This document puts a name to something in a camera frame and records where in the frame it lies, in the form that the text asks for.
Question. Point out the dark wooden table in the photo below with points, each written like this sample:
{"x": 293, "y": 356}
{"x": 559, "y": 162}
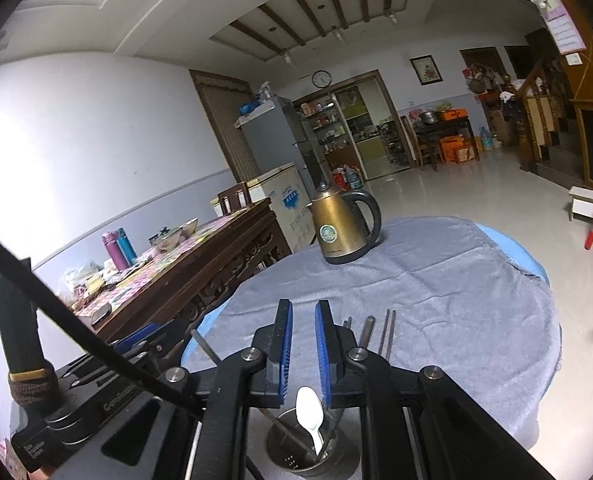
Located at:
{"x": 446, "y": 127}

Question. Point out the round table with grey cloth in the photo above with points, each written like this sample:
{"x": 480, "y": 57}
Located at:
{"x": 426, "y": 285}

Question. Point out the black phone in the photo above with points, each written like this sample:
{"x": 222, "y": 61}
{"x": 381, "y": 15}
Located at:
{"x": 100, "y": 314}

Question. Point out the wooden staircase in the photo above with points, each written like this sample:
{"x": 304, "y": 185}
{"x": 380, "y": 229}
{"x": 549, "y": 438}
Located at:
{"x": 551, "y": 130}

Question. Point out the framed wall picture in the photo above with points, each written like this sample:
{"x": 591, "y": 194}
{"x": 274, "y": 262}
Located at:
{"x": 425, "y": 70}

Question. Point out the person's left forearm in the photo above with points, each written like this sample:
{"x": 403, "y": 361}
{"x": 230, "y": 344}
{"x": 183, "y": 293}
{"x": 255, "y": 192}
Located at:
{"x": 21, "y": 320}

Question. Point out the kitchen doorway with shelves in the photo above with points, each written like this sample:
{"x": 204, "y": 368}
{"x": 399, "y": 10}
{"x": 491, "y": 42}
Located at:
{"x": 361, "y": 125}

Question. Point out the purple bottle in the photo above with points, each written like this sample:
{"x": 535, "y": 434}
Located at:
{"x": 114, "y": 255}

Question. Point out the bronze electric kettle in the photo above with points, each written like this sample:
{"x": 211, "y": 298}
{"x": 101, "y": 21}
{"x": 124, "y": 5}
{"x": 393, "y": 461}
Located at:
{"x": 339, "y": 230}

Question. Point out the stack of orange cartons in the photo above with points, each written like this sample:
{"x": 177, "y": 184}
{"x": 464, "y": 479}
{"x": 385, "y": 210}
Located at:
{"x": 459, "y": 150}

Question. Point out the grey refrigerator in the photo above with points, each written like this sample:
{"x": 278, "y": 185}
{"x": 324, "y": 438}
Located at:
{"x": 271, "y": 135}

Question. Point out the orange box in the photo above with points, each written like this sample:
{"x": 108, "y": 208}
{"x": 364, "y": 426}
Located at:
{"x": 453, "y": 115}

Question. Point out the clear water jug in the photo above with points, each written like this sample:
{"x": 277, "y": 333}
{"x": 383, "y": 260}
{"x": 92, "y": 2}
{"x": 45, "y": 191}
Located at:
{"x": 486, "y": 140}

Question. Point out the metal chopstick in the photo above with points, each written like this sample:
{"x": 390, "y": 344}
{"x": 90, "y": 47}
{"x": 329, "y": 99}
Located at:
{"x": 206, "y": 347}
{"x": 394, "y": 332}
{"x": 367, "y": 332}
{"x": 387, "y": 335}
{"x": 347, "y": 322}

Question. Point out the round wall clock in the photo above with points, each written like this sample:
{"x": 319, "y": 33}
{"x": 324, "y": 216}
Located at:
{"x": 321, "y": 79}

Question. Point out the white step stool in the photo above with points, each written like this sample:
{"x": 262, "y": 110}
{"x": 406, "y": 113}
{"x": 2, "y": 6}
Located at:
{"x": 583, "y": 205}

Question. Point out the brown wooden door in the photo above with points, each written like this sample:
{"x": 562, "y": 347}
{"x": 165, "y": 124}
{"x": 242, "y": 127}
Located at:
{"x": 221, "y": 125}

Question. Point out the metal basin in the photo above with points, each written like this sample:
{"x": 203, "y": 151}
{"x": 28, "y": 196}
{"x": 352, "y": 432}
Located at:
{"x": 429, "y": 117}

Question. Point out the pile of snack bags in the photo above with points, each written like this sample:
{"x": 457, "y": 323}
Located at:
{"x": 89, "y": 282}

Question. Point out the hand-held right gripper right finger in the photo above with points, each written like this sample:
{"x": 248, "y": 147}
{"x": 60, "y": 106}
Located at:
{"x": 322, "y": 360}

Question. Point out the blue bottle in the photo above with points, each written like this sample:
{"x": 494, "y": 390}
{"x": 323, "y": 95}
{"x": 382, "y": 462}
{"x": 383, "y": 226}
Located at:
{"x": 126, "y": 247}

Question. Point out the wall calendar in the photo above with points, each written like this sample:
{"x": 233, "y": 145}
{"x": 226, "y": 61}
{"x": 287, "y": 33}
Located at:
{"x": 566, "y": 25}

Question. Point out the white spoon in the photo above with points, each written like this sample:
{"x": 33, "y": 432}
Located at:
{"x": 309, "y": 410}

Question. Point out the metal utensil holder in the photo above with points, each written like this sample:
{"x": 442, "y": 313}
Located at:
{"x": 296, "y": 467}

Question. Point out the pendant lamp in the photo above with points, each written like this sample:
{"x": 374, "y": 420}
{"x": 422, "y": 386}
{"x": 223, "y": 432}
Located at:
{"x": 337, "y": 34}
{"x": 392, "y": 16}
{"x": 287, "y": 56}

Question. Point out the small ceramic bowl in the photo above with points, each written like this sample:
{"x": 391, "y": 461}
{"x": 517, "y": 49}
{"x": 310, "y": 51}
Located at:
{"x": 190, "y": 227}

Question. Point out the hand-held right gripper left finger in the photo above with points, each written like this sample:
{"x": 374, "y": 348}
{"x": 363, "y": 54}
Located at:
{"x": 286, "y": 355}

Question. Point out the blue water jug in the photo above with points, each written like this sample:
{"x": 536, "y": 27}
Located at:
{"x": 354, "y": 176}

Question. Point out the dark wooden chair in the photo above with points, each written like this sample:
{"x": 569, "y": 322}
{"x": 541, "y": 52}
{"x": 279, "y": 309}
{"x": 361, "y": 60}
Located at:
{"x": 411, "y": 145}

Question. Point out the white chest freezer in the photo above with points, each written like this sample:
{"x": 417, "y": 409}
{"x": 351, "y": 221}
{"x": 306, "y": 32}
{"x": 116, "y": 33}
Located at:
{"x": 286, "y": 200}

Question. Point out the blue table cover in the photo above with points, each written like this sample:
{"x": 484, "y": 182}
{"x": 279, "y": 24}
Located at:
{"x": 516, "y": 255}

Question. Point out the carved wooden side table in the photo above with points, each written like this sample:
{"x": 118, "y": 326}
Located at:
{"x": 216, "y": 280}

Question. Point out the patterned checked tablecloth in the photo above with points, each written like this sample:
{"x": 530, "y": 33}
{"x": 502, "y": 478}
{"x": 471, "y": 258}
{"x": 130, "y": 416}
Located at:
{"x": 186, "y": 255}

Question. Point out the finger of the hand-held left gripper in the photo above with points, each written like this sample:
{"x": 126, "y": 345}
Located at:
{"x": 146, "y": 332}
{"x": 91, "y": 375}

